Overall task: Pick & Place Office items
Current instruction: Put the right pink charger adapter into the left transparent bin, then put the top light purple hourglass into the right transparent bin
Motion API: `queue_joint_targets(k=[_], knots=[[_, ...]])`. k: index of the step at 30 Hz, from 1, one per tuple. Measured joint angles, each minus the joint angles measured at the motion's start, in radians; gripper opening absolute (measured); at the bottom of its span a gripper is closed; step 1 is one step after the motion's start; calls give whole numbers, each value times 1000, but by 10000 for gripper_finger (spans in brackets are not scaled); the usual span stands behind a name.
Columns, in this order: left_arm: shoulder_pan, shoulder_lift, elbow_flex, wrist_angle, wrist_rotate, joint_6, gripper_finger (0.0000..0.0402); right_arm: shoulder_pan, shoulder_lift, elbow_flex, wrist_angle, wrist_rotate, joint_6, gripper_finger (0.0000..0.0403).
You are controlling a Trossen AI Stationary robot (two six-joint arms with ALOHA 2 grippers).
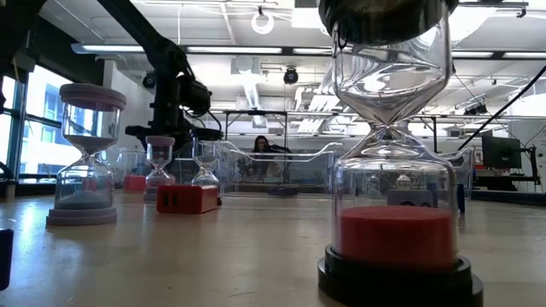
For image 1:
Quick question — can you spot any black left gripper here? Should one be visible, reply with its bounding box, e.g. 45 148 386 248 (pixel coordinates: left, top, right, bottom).
125 70 213 154

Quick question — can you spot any small purple hourglass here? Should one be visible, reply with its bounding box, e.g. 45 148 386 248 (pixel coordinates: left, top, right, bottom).
142 135 177 202

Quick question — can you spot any clear plastic bin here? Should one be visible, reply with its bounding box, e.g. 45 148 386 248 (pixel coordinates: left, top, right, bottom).
340 146 475 201
102 142 223 194
219 140 345 198

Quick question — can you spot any red charger box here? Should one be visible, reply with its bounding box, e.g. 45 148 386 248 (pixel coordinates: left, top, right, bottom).
155 183 223 215

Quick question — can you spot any large purple hourglass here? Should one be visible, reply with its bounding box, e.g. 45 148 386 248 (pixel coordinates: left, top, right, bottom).
45 83 127 227

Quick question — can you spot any black metal rack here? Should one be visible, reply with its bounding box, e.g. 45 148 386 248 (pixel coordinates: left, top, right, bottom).
221 109 289 150

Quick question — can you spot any person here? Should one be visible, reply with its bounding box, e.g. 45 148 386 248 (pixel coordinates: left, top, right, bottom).
251 135 293 180

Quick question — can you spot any long ceiling light strip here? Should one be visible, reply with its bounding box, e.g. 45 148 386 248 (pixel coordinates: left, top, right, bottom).
70 42 334 55

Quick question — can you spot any large black hourglass red sand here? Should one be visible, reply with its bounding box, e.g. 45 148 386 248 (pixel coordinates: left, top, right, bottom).
317 0 485 307

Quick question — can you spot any blue stick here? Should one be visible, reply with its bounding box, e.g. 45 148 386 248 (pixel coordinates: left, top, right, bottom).
456 182 467 214

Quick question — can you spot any black computer monitor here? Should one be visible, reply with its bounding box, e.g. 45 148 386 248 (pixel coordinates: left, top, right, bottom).
481 135 523 171

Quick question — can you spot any white ventilation duct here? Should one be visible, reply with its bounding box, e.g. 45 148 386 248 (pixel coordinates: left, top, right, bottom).
229 55 268 110

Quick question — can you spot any white hanging ring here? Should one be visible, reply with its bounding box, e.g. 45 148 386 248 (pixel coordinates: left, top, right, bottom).
250 10 276 36

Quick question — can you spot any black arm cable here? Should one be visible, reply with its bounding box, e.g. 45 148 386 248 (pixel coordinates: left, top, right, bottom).
457 63 546 151

